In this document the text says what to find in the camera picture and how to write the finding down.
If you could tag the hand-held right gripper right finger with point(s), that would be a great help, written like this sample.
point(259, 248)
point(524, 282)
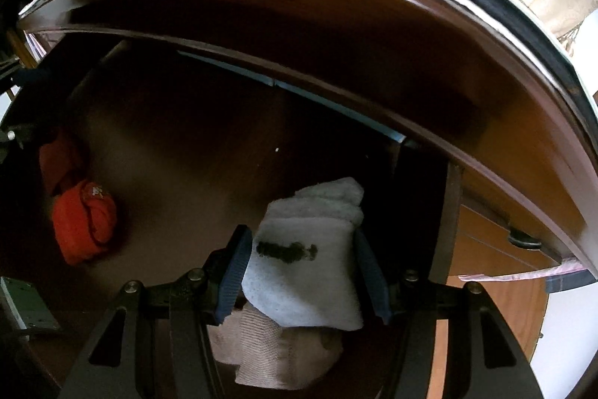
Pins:
point(373, 277)

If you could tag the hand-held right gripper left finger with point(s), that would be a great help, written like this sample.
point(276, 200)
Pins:
point(233, 273)

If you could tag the white sock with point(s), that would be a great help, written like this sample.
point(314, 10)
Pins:
point(308, 277)

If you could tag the orange-red garment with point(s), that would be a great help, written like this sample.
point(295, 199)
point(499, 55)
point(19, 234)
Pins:
point(82, 221)

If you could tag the tan knit garment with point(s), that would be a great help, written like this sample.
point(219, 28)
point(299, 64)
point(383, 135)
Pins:
point(266, 347)

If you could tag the grey metal plate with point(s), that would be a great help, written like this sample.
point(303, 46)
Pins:
point(23, 305)

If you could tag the dark wooden dresser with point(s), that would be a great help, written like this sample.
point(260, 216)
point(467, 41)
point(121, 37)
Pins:
point(327, 29)

